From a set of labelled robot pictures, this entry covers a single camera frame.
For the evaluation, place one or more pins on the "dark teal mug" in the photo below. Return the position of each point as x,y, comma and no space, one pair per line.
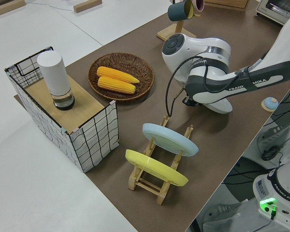
177,10

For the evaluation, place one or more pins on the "white toaster oven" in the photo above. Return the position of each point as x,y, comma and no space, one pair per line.
273,9

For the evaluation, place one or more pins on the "light blue plate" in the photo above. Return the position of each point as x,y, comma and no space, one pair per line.
169,139

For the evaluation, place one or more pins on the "wooden mug tree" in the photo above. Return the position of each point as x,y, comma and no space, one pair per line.
180,26

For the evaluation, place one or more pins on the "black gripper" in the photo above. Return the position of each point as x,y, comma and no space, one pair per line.
189,102

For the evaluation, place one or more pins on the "pink mug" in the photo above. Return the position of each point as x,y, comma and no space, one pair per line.
199,4

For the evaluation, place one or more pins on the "wooden board shelf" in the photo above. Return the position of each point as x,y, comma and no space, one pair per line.
87,104

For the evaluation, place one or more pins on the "teal binder clip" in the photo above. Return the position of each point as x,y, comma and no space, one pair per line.
7,70
63,130

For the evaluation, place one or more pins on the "blue service bell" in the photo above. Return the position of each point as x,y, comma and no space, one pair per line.
270,102

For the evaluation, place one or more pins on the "wooden box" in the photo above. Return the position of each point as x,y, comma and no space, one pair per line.
232,3

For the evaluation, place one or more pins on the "yellow plate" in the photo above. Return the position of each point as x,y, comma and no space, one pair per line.
154,166

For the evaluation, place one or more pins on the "black plug with green light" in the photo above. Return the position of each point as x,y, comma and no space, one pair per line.
273,212

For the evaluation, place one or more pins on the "brown wicker basket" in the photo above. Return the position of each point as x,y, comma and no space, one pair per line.
116,60

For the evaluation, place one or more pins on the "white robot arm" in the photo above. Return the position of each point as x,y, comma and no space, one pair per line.
195,48
275,191

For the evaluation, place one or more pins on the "white floor device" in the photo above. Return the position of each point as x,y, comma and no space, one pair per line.
273,135

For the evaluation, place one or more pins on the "brown table mat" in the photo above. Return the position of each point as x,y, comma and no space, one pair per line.
135,36

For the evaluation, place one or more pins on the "yellow corn cob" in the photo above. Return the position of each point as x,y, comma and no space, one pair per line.
116,85
116,73

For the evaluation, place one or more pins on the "long wooden block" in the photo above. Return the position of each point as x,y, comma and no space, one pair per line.
87,5
7,7

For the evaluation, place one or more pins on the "white cylindrical bottle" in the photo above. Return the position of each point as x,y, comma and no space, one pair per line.
54,72

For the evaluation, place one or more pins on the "pink binder clip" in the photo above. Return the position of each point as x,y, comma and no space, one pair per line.
112,104
75,131

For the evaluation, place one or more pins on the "wooden plate rack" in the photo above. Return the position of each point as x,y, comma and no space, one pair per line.
163,193

